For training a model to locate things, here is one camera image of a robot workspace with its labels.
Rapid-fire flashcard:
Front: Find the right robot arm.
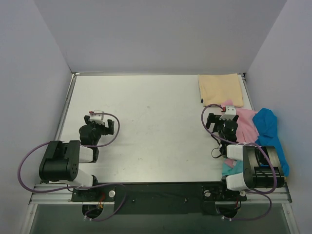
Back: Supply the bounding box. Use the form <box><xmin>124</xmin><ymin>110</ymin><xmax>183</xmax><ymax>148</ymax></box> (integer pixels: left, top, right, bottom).
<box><xmin>205</xmin><ymin>113</ymin><xmax>285</xmax><ymax>199</ymax></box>

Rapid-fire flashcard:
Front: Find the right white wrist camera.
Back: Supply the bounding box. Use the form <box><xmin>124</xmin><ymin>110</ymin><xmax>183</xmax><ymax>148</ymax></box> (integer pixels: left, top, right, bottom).
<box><xmin>219</xmin><ymin>105</ymin><xmax>236</xmax><ymax>120</ymax></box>

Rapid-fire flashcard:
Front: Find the aluminium front rail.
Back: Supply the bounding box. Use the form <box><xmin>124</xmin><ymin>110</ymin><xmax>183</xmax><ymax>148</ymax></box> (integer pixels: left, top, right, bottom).
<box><xmin>29</xmin><ymin>184</ymin><xmax>292</xmax><ymax>205</ymax></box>

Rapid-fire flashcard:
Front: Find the folded beige t shirt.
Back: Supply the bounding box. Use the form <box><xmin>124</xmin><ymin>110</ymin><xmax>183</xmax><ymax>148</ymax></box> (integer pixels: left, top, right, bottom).
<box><xmin>198</xmin><ymin>74</ymin><xmax>244</xmax><ymax>107</ymax></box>

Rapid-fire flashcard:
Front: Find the mint green t shirt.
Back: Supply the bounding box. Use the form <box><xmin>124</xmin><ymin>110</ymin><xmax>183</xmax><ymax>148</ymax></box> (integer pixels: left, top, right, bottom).
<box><xmin>222</xmin><ymin>159</ymin><xmax>243</xmax><ymax>176</ymax></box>

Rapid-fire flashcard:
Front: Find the blue t shirt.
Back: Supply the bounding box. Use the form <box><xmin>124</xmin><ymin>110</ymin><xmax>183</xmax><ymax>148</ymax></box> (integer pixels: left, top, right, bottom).
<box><xmin>253</xmin><ymin>108</ymin><xmax>290</xmax><ymax>177</ymax></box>

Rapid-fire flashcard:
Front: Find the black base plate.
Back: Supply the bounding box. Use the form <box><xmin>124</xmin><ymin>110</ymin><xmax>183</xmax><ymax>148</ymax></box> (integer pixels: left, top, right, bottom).
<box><xmin>71</xmin><ymin>181</ymin><xmax>247</xmax><ymax>215</ymax></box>

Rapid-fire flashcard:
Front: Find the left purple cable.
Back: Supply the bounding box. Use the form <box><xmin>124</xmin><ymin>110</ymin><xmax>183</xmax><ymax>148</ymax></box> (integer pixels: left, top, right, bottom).
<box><xmin>17</xmin><ymin>112</ymin><xmax>127</xmax><ymax>222</ymax></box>

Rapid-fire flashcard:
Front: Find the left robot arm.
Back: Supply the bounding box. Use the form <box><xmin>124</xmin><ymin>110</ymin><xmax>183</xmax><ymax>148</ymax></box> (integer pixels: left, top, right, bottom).
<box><xmin>39</xmin><ymin>112</ymin><xmax>115</xmax><ymax>201</ymax></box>

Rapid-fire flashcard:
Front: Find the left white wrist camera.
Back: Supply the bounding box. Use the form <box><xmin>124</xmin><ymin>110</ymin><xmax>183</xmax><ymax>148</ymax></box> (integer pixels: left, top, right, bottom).
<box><xmin>89</xmin><ymin>110</ymin><xmax>104</xmax><ymax>125</ymax></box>

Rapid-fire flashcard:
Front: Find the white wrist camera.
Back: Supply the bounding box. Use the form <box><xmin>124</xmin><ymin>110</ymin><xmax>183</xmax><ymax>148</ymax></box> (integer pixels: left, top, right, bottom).
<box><xmin>219</xmin><ymin>105</ymin><xmax>236</xmax><ymax>120</ymax></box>
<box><xmin>89</xmin><ymin>110</ymin><xmax>104</xmax><ymax>125</ymax></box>

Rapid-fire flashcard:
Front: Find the pink t shirt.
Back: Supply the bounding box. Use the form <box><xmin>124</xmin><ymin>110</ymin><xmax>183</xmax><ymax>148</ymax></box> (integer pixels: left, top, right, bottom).
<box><xmin>235</xmin><ymin>107</ymin><xmax>259</xmax><ymax>143</ymax></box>

